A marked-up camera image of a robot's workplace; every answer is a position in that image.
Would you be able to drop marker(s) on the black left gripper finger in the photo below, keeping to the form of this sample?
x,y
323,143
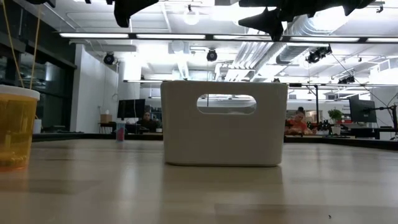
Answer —
x,y
127,9

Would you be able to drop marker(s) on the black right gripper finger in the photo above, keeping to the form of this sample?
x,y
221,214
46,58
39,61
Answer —
x,y
258,3
270,21

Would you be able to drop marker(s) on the clear pill bottle pink pills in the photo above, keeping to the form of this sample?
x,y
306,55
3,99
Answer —
x,y
120,133

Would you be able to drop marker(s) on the amber pill bottle white cap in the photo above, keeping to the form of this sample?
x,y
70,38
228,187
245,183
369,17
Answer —
x,y
17,124

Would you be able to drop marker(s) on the black monitor on arm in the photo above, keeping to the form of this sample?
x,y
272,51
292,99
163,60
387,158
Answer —
x,y
362,110

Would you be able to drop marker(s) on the black round spotlight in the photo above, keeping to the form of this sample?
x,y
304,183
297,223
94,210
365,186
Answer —
x,y
211,55
314,57
109,58

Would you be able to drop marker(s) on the white globe pendant lamp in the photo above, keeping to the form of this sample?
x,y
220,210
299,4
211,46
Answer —
x,y
191,18

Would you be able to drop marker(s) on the black beam with light strips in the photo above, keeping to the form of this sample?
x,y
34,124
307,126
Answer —
x,y
186,36

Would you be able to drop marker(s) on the black computer monitor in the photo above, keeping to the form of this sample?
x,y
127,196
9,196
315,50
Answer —
x,y
131,108

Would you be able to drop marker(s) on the person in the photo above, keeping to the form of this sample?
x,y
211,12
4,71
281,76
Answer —
x,y
148,124
298,126

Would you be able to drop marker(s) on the green office plant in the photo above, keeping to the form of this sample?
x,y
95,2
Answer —
x,y
335,114

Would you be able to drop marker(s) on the brown cardboard box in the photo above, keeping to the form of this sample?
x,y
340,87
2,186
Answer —
x,y
106,118

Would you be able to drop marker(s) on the small white plant pot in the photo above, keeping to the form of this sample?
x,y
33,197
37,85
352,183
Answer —
x,y
336,129

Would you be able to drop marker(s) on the dark office desk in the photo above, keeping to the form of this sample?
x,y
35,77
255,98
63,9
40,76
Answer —
x,y
367,132

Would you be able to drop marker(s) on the white cup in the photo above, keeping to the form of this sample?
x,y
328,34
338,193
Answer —
x,y
37,126

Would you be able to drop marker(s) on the silver ventilation duct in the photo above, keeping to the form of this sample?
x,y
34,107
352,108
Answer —
x,y
292,53

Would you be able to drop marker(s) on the black background stand post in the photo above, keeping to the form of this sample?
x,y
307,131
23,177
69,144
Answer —
x,y
316,102

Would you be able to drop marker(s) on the black aluminium table frame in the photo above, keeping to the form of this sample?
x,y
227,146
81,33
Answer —
x,y
140,136

